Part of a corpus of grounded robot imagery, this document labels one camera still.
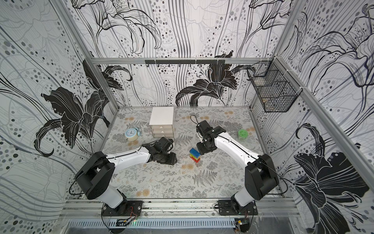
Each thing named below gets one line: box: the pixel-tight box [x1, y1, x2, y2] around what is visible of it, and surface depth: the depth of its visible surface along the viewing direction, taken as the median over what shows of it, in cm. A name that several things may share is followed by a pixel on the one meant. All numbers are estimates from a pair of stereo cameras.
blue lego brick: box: [189, 147, 202, 159], surface depth 86 cm
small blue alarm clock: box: [124, 127, 141, 142], surface depth 100 cm
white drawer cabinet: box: [149, 106, 174, 138], surface depth 97 cm
